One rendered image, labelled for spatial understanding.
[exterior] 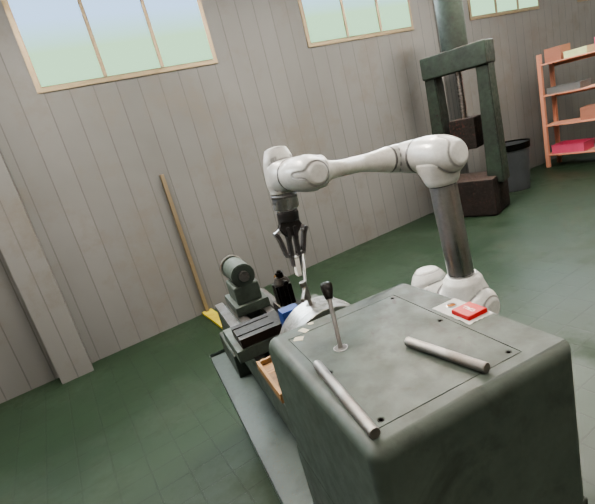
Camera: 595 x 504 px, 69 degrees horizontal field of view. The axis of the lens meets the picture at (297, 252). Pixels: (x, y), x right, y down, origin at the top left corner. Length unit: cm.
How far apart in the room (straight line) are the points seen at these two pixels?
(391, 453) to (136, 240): 437
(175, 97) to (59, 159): 134
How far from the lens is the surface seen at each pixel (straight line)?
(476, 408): 89
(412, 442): 83
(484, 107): 640
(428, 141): 165
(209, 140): 518
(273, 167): 141
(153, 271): 504
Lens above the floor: 179
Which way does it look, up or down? 16 degrees down
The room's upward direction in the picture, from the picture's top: 15 degrees counter-clockwise
